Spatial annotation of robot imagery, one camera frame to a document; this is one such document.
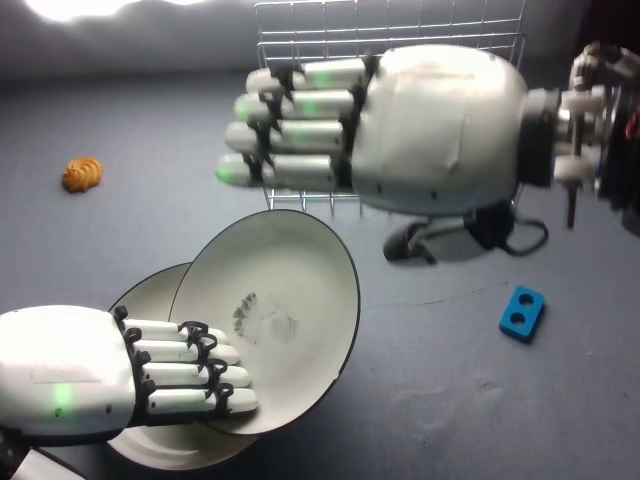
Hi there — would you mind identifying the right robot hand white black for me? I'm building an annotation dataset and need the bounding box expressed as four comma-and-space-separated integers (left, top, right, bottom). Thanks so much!
215, 44, 531, 265

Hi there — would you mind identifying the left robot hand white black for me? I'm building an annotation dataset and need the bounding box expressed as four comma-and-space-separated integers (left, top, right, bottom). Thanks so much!
0, 304, 259, 447

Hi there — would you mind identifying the white plate dark rim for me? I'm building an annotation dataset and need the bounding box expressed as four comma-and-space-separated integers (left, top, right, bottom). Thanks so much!
106, 262, 264, 472
167, 209, 362, 436

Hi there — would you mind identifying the orange swirl cookie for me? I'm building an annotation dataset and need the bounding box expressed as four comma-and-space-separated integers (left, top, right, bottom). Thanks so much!
62, 156, 105, 195

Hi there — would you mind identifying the blue block with two holes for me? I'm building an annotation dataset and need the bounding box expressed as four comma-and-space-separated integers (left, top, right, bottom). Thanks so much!
498, 284, 546, 346

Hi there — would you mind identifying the chrome wire dish rack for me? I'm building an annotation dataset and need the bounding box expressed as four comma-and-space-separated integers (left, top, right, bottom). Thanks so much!
254, 0, 526, 219

